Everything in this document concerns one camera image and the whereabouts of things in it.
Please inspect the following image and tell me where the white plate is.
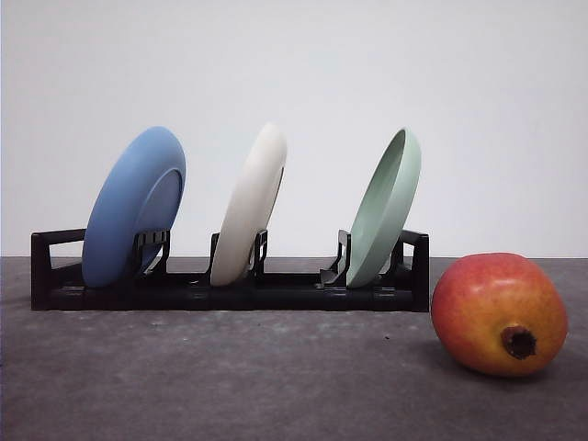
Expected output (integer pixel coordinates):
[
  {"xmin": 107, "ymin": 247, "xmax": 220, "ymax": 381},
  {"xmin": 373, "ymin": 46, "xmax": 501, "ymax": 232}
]
[{"xmin": 211, "ymin": 123, "xmax": 288, "ymax": 286}]

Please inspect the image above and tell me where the red pomegranate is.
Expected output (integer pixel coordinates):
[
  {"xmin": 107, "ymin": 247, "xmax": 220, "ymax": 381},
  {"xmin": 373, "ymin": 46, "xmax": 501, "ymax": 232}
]
[{"xmin": 431, "ymin": 252, "xmax": 569, "ymax": 378}]

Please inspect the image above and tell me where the green plate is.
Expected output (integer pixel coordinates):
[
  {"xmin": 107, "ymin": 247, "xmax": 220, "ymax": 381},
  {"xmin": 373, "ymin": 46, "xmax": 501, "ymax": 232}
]
[{"xmin": 345, "ymin": 129, "xmax": 422, "ymax": 288}]

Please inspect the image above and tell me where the blue plate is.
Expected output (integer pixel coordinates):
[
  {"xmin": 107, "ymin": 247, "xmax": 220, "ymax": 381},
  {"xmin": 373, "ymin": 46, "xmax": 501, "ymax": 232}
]
[{"xmin": 82, "ymin": 126, "xmax": 187, "ymax": 288}]

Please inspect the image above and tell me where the black plastic dish rack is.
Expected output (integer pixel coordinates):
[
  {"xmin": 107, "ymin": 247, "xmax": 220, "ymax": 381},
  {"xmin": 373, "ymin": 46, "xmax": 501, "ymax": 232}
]
[{"xmin": 30, "ymin": 228, "xmax": 430, "ymax": 313}]

